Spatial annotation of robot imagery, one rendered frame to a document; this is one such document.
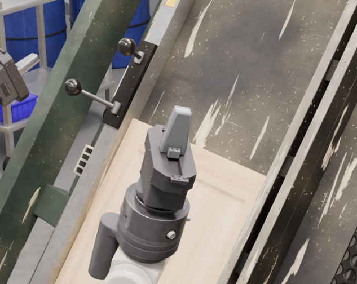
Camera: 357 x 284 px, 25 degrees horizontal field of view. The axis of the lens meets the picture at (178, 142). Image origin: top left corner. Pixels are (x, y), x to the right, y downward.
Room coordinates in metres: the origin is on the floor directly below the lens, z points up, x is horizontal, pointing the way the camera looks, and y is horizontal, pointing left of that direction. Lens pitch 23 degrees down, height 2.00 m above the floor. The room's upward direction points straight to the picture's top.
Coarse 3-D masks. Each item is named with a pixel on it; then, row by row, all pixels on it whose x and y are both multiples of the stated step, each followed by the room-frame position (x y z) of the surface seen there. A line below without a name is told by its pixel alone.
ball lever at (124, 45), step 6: (120, 42) 1.62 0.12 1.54; (126, 42) 1.61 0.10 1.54; (132, 42) 1.61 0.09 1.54; (120, 48) 1.61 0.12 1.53; (126, 48) 1.61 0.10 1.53; (132, 48) 1.61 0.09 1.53; (126, 54) 1.61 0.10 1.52; (132, 54) 1.62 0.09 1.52; (138, 54) 1.68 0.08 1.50; (144, 54) 1.71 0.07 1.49; (138, 60) 1.70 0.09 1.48
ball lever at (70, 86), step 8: (72, 80) 1.65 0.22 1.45; (64, 88) 1.65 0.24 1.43; (72, 88) 1.64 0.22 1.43; (80, 88) 1.65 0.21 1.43; (88, 96) 1.66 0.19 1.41; (96, 96) 1.66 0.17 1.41; (104, 104) 1.66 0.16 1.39; (112, 104) 1.66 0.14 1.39; (120, 104) 1.66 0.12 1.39; (112, 112) 1.66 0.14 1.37
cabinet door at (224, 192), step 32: (128, 128) 1.65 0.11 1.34; (128, 160) 1.60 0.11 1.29; (224, 160) 1.44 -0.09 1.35; (192, 192) 1.45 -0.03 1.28; (224, 192) 1.40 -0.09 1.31; (256, 192) 1.36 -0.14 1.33; (96, 224) 1.54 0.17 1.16; (192, 224) 1.40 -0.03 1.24; (224, 224) 1.36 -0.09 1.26; (192, 256) 1.35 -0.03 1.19; (224, 256) 1.31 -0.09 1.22
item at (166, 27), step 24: (192, 0) 1.78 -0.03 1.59; (168, 24) 1.73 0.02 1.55; (168, 48) 1.73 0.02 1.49; (144, 96) 1.69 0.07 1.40; (96, 144) 1.65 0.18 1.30; (96, 168) 1.61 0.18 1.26; (96, 192) 1.60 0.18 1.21; (72, 216) 1.57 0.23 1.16; (72, 240) 1.55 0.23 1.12; (48, 264) 1.53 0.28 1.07
